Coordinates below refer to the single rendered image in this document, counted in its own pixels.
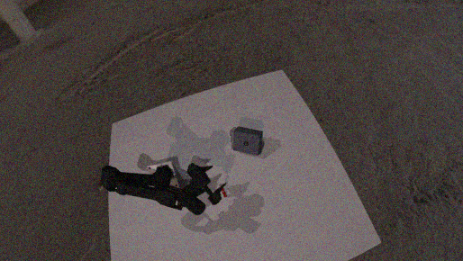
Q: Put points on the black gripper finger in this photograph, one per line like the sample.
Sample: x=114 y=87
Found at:
x=219 y=189
x=203 y=168

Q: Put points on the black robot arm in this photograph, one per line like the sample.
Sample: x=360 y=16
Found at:
x=135 y=184

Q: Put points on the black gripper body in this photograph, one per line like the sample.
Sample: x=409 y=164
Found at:
x=214 y=197

